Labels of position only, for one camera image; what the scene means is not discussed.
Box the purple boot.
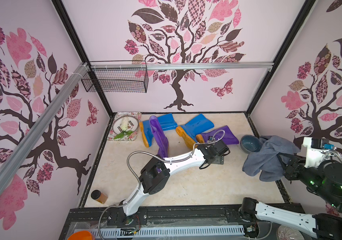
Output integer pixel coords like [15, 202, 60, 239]
[196, 126, 240, 145]
[149, 116, 169, 159]

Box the grey cloth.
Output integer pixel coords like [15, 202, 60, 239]
[242, 136, 301, 182]

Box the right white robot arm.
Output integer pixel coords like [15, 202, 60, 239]
[239, 151, 342, 240]

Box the blue boot on right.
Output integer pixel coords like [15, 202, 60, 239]
[176, 114, 214, 150]

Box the blue boot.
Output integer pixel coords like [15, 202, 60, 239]
[176, 114, 214, 150]
[139, 114, 178, 148]

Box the grey-blue bowl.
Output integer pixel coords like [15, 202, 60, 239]
[240, 135, 262, 154]

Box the blue boot on left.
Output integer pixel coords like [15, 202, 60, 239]
[139, 114, 178, 148]

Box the floral square tray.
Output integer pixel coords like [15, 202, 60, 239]
[108, 112, 142, 142]

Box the white patterned plate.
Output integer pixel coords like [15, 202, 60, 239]
[112, 116, 139, 135]

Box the brown cylinder bottle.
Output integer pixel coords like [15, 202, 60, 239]
[91, 190, 108, 204]

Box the orange round object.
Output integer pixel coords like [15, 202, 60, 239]
[68, 231, 95, 240]

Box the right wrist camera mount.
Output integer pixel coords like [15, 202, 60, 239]
[303, 137, 336, 168]

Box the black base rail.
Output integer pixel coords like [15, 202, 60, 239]
[59, 205, 315, 240]

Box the round wire fan guard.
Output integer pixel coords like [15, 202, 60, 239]
[277, 225, 305, 240]

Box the black wire basket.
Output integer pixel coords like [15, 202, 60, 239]
[82, 60, 149, 93]

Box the white slotted cable duct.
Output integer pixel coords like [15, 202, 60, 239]
[88, 225, 245, 240]

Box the back aluminium rail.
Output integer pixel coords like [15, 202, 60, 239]
[91, 62, 274, 71]

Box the aluminium rail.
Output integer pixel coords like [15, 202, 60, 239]
[91, 62, 274, 71]
[0, 63, 89, 195]

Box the left aluminium rail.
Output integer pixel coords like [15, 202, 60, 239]
[0, 63, 89, 195]

